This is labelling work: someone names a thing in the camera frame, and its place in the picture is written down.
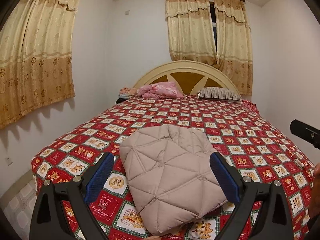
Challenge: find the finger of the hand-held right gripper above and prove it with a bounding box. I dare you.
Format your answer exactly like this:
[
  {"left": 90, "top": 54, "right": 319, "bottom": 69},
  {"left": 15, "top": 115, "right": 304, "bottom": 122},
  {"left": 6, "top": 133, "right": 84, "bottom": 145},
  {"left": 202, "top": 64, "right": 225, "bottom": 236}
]
[{"left": 290, "top": 119, "right": 320, "bottom": 151}]

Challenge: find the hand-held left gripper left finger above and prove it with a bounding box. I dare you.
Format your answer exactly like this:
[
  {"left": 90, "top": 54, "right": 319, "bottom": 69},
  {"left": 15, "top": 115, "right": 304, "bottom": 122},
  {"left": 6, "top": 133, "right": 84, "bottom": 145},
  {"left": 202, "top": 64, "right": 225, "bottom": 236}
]
[{"left": 29, "top": 152, "right": 115, "bottom": 240}]

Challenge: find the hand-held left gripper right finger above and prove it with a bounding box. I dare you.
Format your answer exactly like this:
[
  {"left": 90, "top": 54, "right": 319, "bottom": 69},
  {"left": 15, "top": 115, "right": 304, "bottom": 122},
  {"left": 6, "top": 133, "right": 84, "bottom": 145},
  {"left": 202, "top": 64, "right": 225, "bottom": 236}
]
[{"left": 209, "top": 152, "right": 293, "bottom": 240}]

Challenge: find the beige puffer jacket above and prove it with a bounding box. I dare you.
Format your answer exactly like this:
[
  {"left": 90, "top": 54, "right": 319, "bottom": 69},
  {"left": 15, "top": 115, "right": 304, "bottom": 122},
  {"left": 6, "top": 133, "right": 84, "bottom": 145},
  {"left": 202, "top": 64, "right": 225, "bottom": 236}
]
[{"left": 119, "top": 124, "right": 228, "bottom": 235}]

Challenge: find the person's right forearm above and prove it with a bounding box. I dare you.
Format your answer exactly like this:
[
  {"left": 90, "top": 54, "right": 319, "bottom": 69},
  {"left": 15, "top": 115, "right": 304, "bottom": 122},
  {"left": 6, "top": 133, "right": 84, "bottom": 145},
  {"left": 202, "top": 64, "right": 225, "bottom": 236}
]
[{"left": 309, "top": 162, "right": 320, "bottom": 218}]

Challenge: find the red ruffled cloth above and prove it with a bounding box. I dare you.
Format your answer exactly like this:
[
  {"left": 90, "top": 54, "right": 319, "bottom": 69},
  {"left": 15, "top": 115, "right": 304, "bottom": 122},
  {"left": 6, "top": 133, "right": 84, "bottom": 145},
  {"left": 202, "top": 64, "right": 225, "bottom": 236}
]
[{"left": 241, "top": 99, "right": 259, "bottom": 113}]

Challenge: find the red printed bedspread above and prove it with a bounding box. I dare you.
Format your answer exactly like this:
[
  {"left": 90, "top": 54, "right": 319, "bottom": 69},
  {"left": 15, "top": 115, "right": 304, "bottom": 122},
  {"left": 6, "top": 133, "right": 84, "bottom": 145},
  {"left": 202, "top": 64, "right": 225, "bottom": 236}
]
[{"left": 31, "top": 94, "right": 317, "bottom": 240}]

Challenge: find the striped pillow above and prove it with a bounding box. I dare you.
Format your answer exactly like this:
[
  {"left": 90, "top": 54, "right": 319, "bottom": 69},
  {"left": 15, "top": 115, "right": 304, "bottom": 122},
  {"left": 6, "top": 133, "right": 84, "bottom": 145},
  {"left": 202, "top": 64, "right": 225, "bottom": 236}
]
[{"left": 197, "top": 87, "right": 243, "bottom": 102}]

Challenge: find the pink blanket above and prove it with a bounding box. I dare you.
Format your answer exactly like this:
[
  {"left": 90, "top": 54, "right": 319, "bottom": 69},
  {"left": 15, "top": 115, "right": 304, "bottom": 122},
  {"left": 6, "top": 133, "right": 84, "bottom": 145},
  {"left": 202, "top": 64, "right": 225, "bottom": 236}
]
[{"left": 137, "top": 81, "right": 184, "bottom": 99}]

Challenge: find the cream window curtain panel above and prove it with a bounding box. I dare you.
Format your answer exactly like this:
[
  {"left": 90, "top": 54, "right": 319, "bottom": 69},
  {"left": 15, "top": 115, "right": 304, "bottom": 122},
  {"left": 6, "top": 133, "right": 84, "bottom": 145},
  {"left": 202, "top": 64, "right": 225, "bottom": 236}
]
[
  {"left": 213, "top": 0, "right": 253, "bottom": 96},
  {"left": 165, "top": 0, "right": 217, "bottom": 67}
]

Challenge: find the cream wooden headboard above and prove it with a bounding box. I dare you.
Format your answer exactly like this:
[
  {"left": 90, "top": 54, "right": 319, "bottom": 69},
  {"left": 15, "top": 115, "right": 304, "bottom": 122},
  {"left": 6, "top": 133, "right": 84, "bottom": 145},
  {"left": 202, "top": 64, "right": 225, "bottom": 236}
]
[{"left": 132, "top": 60, "right": 242, "bottom": 97}]

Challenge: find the wide cream side curtain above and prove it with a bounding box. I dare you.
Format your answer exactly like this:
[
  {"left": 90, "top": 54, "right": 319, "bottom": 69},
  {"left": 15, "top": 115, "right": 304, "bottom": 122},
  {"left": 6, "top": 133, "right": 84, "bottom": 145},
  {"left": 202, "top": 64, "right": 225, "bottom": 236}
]
[{"left": 0, "top": 0, "right": 85, "bottom": 130}]

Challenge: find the dark window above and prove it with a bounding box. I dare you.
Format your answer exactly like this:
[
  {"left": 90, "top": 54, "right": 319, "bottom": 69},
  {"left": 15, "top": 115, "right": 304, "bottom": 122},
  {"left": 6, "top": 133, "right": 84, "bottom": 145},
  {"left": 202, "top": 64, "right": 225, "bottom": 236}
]
[{"left": 209, "top": 2, "right": 218, "bottom": 48}]

